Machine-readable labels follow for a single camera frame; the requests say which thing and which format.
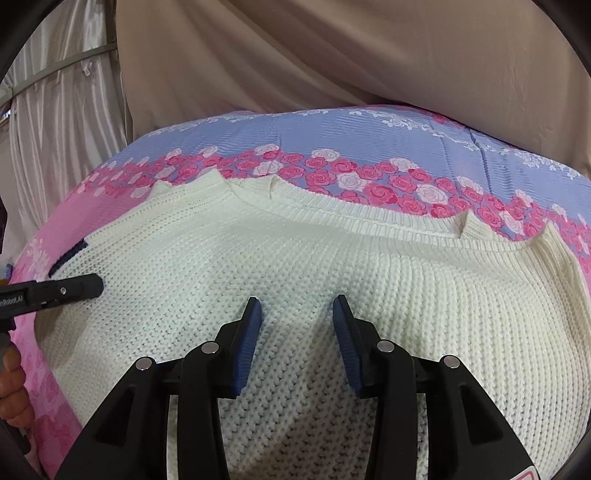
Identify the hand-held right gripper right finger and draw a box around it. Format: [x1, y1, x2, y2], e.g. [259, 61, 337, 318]
[332, 295, 533, 480]

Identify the beige backdrop cloth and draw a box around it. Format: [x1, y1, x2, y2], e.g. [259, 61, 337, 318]
[115, 0, 591, 182]

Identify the grey satin curtain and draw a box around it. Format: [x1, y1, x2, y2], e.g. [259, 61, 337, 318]
[0, 0, 136, 278]

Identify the pink floral bed sheet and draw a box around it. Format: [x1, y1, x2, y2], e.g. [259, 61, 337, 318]
[9, 104, 591, 480]

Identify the person's left hand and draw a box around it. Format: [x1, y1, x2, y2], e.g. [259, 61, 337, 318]
[0, 344, 29, 424]

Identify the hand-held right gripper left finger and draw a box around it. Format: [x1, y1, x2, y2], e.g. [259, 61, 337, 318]
[55, 296, 264, 480]

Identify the white red black knit sweater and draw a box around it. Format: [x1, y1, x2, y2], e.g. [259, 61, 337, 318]
[34, 168, 591, 480]

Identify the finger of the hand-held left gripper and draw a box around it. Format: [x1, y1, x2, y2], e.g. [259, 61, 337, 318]
[13, 273, 105, 320]

